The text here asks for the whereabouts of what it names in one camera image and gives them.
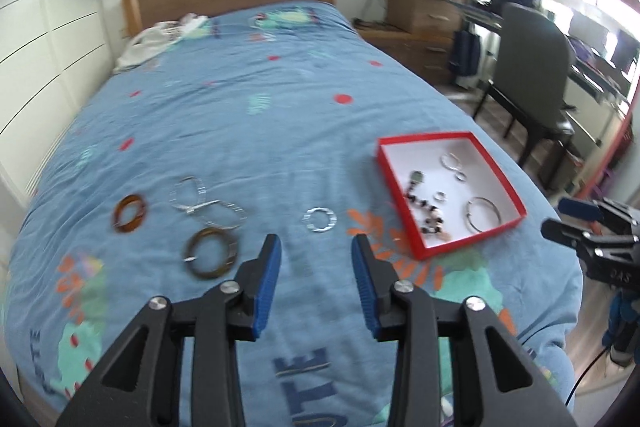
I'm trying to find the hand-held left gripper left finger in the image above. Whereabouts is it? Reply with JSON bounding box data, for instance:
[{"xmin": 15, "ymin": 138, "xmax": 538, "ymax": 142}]
[{"xmin": 55, "ymin": 234, "xmax": 283, "ymax": 427}]

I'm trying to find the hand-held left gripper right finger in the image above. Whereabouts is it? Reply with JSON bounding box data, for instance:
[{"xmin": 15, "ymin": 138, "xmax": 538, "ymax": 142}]
[{"xmin": 350, "ymin": 234, "xmax": 576, "ymax": 427}]

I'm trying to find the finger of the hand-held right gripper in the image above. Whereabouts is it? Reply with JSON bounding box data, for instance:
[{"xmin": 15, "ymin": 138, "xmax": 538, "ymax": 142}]
[
  {"xmin": 541, "ymin": 218, "xmax": 608, "ymax": 258},
  {"xmin": 557, "ymin": 197, "xmax": 640, "ymax": 233}
]

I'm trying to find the large plain silver bangle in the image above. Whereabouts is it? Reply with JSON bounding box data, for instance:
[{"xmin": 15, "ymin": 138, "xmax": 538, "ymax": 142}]
[{"xmin": 465, "ymin": 197, "xmax": 502, "ymax": 233}]

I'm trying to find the black bead bracelet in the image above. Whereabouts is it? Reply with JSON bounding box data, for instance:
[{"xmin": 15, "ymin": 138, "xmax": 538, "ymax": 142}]
[{"xmin": 404, "ymin": 189, "xmax": 453, "ymax": 243}]

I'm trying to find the red cardboard box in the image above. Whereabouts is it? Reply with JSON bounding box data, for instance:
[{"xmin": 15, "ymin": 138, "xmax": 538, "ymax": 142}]
[{"xmin": 376, "ymin": 132, "xmax": 528, "ymax": 261}]

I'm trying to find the person's right hand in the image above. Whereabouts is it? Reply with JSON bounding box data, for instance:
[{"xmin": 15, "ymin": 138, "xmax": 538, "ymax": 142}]
[{"xmin": 602, "ymin": 289, "xmax": 640, "ymax": 365}]

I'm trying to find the dark brown bangle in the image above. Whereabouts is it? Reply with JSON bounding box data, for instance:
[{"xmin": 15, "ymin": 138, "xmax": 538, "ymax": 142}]
[{"xmin": 182, "ymin": 228, "xmax": 241, "ymax": 280}]

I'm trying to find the desk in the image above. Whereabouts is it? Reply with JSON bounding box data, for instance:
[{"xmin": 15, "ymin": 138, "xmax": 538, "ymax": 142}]
[{"xmin": 460, "ymin": 0, "xmax": 631, "ymax": 148}]

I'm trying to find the grey chair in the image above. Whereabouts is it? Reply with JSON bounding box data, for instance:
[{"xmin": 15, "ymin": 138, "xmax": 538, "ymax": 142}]
[{"xmin": 472, "ymin": 2, "xmax": 583, "ymax": 188}]

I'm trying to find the amber bangle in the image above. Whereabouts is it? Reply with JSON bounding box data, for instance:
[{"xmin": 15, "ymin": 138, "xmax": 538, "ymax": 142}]
[{"xmin": 111, "ymin": 193, "xmax": 149, "ymax": 234}]

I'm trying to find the printed blue blanket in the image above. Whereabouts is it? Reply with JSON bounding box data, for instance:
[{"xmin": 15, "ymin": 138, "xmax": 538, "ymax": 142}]
[{"xmin": 2, "ymin": 2, "xmax": 583, "ymax": 427}]

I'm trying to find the computer monitor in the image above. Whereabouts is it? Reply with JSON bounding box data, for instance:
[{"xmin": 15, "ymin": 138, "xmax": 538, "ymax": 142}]
[{"xmin": 570, "ymin": 12, "xmax": 640, "ymax": 75}]

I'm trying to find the dark blue bag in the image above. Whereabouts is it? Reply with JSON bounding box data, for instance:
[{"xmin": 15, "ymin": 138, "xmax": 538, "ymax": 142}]
[{"xmin": 447, "ymin": 29, "xmax": 481, "ymax": 88}]

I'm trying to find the low wooden nightstand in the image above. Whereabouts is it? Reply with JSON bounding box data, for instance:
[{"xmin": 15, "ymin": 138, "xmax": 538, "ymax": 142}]
[{"xmin": 357, "ymin": 24, "xmax": 458, "ymax": 82}]

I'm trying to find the wooden dresser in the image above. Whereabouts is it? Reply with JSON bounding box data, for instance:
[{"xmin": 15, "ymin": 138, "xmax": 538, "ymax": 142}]
[{"xmin": 387, "ymin": 0, "xmax": 466, "ymax": 35}]

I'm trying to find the white garment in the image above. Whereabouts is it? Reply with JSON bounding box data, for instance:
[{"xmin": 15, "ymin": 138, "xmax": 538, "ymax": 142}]
[{"xmin": 112, "ymin": 13, "xmax": 211, "ymax": 74}]

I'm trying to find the white wardrobe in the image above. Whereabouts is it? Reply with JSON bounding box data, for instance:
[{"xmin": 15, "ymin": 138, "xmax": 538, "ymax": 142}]
[{"xmin": 0, "ymin": 0, "xmax": 131, "ymax": 188}]

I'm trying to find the thin twisted silver bracelet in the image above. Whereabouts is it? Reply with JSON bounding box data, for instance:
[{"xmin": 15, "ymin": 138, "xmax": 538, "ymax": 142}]
[{"xmin": 187, "ymin": 199, "xmax": 248, "ymax": 230}]

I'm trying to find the thin black cable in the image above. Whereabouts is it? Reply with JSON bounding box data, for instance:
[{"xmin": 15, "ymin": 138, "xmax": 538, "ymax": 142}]
[{"xmin": 565, "ymin": 344, "xmax": 608, "ymax": 408}]

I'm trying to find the silver bead bracelet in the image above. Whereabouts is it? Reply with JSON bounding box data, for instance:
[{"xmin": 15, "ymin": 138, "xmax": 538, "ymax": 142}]
[{"xmin": 169, "ymin": 176, "xmax": 208, "ymax": 214}]

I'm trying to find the black power cable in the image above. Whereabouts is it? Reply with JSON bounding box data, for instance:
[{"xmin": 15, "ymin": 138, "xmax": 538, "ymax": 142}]
[{"xmin": 352, "ymin": 0, "xmax": 388, "ymax": 30}]

